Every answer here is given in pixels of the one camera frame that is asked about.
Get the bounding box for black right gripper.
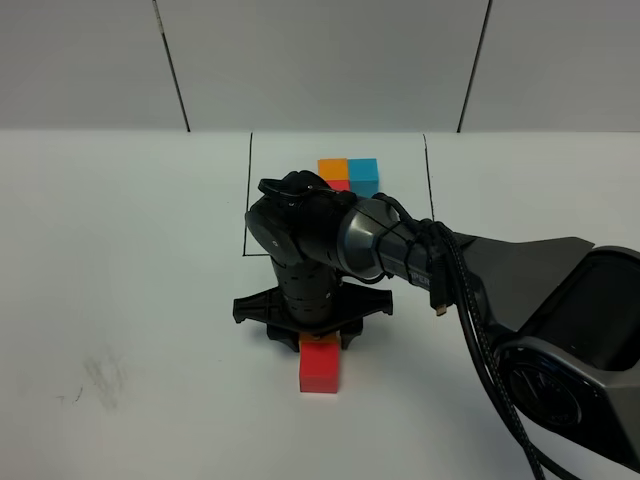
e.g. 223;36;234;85
233;260;393;353

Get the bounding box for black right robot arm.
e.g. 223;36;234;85
233;171;639;479

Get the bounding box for red template cube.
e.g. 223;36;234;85
327;180;351;191

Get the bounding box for orange template cube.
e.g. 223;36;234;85
317;158;349;181

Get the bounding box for blue template cube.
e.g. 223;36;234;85
347;158;379;198

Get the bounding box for black cable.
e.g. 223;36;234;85
372;192;569;480

